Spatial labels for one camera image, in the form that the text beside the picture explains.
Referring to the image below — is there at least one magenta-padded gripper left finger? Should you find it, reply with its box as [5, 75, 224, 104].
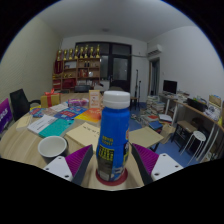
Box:
[43, 144, 95, 186]

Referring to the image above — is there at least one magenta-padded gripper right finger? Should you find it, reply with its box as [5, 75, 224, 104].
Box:
[131, 143, 184, 186]

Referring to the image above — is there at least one blue drink bottle white cap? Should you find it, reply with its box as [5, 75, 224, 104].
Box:
[95, 90, 131, 183]

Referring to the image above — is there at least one black cup white inside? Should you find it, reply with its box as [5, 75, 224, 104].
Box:
[37, 135, 69, 159]

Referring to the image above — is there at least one brown paper envelope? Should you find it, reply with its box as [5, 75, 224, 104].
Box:
[128, 125, 165, 149]

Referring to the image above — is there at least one teal notebook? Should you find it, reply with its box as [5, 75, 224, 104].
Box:
[38, 118, 75, 139]

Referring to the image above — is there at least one large manila envelope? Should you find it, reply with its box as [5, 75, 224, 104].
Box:
[65, 121, 102, 150]

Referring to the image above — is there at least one white round stool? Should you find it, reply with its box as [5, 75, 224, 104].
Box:
[181, 130, 207, 158]

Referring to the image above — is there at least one white paper document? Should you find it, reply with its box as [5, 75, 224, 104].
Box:
[27, 114, 58, 135]

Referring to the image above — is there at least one blue printed booklet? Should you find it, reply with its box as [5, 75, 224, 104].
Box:
[53, 106, 88, 121]

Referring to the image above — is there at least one small beige envelope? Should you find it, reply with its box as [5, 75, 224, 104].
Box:
[15, 114, 34, 131]

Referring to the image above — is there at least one stack of books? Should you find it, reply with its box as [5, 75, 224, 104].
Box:
[143, 94, 167, 116]

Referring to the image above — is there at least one orange book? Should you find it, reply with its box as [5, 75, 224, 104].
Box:
[74, 107, 103, 124]

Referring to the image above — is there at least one long wooden side desk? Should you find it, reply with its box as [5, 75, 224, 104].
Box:
[159, 91, 224, 161]

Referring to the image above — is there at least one pink patterned box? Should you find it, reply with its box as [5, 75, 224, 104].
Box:
[67, 97, 90, 108]

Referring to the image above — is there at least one black office chair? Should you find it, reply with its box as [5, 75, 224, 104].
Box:
[9, 88, 42, 122]

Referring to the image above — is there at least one purple sign board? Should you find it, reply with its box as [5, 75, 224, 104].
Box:
[0, 97, 14, 134]

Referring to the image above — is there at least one standing orange white card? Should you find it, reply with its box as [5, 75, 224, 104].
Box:
[88, 89, 102, 109]

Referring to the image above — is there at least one black computer monitor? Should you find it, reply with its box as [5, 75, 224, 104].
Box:
[162, 79, 179, 95]

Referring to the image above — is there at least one black microphone stand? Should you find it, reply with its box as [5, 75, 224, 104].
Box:
[133, 68, 143, 101]

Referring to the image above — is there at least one wooden shelf unit with trophies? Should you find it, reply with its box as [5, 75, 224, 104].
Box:
[52, 44, 102, 92]

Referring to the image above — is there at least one dark glass door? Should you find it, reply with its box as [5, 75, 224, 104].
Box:
[74, 41, 133, 91]

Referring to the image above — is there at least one white wall air conditioner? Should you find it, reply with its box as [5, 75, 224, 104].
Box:
[146, 43, 163, 58]

